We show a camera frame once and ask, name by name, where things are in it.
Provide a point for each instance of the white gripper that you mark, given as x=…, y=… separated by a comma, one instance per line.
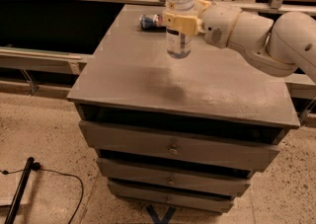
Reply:
x=218, y=26

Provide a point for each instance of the blue plastic water bottle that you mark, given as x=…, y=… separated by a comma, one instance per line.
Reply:
x=178, y=45

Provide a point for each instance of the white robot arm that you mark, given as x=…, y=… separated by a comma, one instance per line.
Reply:
x=277, y=47

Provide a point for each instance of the blue energy drink can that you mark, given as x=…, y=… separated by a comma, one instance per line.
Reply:
x=150, y=22

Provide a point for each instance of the grey drawer cabinet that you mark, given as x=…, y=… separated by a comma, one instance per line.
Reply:
x=132, y=81

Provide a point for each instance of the top grey drawer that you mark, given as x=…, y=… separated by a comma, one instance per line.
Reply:
x=211, y=151

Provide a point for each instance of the grey drawer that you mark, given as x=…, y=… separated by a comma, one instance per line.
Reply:
x=171, y=197
x=211, y=151
x=168, y=177

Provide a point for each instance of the middle grey drawer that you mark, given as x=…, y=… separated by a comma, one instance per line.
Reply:
x=168, y=177

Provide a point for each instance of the bottom grey drawer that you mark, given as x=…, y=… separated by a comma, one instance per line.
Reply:
x=171, y=197

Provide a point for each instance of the black pole on floor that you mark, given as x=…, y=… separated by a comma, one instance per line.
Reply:
x=14, y=207

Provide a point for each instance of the low metal rail shelf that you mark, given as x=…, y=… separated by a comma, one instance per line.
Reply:
x=27, y=60

